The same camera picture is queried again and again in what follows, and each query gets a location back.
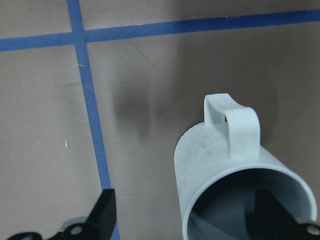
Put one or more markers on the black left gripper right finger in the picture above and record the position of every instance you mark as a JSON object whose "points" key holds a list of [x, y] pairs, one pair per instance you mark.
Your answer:
{"points": [[271, 221]]}

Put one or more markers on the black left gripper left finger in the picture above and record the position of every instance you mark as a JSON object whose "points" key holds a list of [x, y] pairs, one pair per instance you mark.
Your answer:
{"points": [[100, 223]]}

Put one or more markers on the white ceramic mug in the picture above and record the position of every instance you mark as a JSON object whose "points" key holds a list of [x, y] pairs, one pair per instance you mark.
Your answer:
{"points": [[220, 164]]}

